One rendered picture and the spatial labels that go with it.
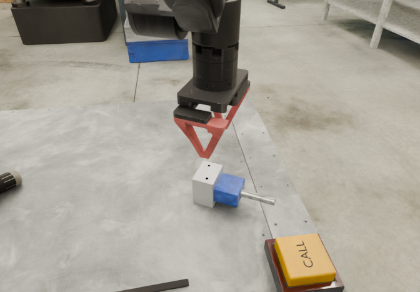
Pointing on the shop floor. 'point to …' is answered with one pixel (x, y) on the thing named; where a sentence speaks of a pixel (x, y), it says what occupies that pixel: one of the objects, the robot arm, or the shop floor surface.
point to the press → (62, 9)
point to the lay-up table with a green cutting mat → (380, 12)
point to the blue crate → (157, 50)
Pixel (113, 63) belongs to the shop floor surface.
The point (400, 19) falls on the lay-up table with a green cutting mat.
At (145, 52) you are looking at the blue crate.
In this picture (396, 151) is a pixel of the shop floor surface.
